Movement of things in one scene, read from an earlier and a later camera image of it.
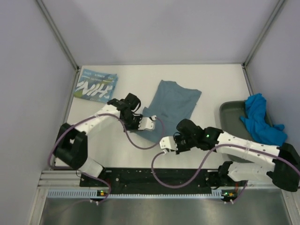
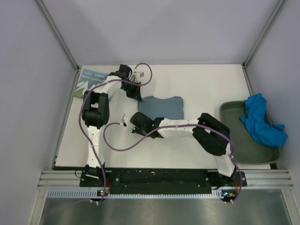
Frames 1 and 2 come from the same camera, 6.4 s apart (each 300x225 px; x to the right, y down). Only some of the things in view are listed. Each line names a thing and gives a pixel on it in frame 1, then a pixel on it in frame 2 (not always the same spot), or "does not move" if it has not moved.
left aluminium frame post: x=58 y=36 does not move
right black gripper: x=177 y=137 -> x=135 y=130
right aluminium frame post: x=260 y=38 does not move
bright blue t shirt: x=259 y=124 does not move
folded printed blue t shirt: x=96 y=86 does not move
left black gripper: x=138 y=118 -> x=135 y=94
